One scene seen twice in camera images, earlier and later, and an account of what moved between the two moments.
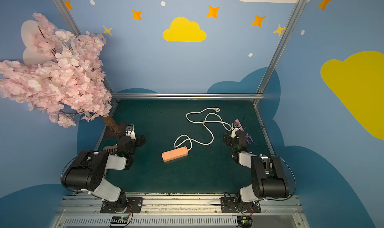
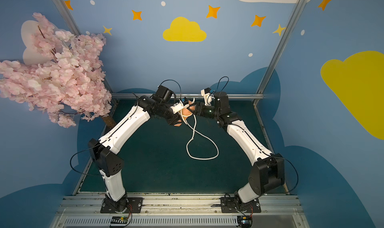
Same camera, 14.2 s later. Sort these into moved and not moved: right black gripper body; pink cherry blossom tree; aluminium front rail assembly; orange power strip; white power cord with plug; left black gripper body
Moved: left black gripper body; right black gripper body; orange power strip; white power cord with plug
Not moved: aluminium front rail assembly; pink cherry blossom tree
